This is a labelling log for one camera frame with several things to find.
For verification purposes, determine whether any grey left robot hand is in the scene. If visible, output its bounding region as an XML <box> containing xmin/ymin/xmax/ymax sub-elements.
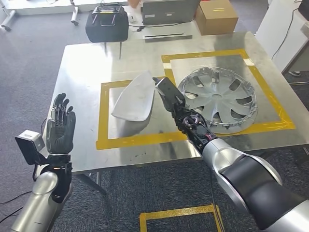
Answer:
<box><xmin>45</xmin><ymin>93</ymin><xmax>76</xmax><ymax>155</ymax></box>

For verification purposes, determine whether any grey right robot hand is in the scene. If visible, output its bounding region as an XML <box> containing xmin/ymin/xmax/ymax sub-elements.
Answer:
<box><xmin>153</xmin><ymin>77</ymin><xmax>179</xmax><ymax>113</ymax></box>

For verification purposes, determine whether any white curved panel part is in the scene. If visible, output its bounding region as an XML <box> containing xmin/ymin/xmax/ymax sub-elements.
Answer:
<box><xmin>111</xmin><ymin>70</ymin><xmax>155</xmax><ymax>123</ymax></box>

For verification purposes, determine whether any black carry bag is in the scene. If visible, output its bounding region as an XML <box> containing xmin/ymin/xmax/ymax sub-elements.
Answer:
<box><xmin>85</xmin><ymin>4</ymin><xmax>130</xmax><ymax>44</ymax></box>

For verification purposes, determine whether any grey metal case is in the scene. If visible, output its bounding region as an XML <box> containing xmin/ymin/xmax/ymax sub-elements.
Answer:
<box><xmin>142</xmin><ymin>0</ymin><xmax>200</xmax><ymax>26</ymax></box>

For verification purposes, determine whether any grey metal bar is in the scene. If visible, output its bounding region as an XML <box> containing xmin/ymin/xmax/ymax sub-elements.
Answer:
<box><xmin>143</xmin><ymin>33</ymin><xmax>193</xmax><ymax>43</ymax></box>

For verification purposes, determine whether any grey round metal disc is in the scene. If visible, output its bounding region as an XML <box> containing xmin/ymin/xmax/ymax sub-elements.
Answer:
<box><xmin>178</xmin><ymin>66</ymin><xmax>259</xmax><ymax>134</ymax></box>

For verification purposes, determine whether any yellow floor tape square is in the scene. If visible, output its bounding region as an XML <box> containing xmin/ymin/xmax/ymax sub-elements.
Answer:
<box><xmin>139</xmin><ymin>204</ymin><xmax>225</xmax><ymax>232</ymax></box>

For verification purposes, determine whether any brown cardboard box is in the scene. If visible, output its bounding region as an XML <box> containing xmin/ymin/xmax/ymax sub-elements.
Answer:
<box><xmin>195</xmin><ymin>0</ymin><xmax>239</xmax><ymax>36</ymax></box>

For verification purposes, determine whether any white panel sheet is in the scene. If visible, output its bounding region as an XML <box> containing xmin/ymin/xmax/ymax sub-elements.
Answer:
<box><xmin>255</xmin><ymin>0</ymin><xmax>309</xmax><ymax>73</ymax></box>

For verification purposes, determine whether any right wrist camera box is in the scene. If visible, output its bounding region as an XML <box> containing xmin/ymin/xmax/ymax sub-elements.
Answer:
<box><xmin>155</xmin><ymin>77</ymin><xmax>186</xmax><ymax>109</ymax></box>

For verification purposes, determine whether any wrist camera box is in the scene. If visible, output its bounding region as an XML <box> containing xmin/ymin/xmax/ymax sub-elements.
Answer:
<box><xmin>14</xmin><ymin>130</ymin><xmax>45</xmax><ymax>165</ymax></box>
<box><xmin>155</xmin><ymin>77</ymin><xmax>186</xmax><ymax>109</ymax></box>

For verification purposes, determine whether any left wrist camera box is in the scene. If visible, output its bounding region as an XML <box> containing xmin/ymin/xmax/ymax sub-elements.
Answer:
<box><xmin>14</xmin><ymin>130</ymin><xmax>45</xmax><ymax>165</ymax></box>

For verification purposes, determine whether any yellow table tape frame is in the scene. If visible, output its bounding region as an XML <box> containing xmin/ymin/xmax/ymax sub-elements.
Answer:
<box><xmin>96</xmin><ymin>76</ymin><xmax>189</xmax><ymax>150</ymax></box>

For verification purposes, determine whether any black floor cable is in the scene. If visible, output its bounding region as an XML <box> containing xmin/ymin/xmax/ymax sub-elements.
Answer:
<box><xmin>0</xmin><ymin>206</ymin><xmax>24</xmax><ymax>223</ymax></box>
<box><xmin>0</xmin><ymin>191</ymin><xmax>32</xmax><ymax>205</ymax></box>

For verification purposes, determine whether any white frame table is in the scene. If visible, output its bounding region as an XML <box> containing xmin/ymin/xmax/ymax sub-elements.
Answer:
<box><xmin>0</xmin><ymin>0</ymin><xmax>128</xmax><ymax>32</ymax></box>

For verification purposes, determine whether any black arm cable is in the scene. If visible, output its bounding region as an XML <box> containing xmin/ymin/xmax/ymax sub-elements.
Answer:
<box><xmin>210</xmin><ymin>173</ymin><xmax>224</xmax><ymax>232</ymax></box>

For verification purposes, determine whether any black hanging cable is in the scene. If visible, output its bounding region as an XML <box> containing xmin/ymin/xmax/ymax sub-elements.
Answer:
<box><xmin>271</xmin><ymin>8</ymin><xmax>300</xmax><ymax>60</ymax></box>

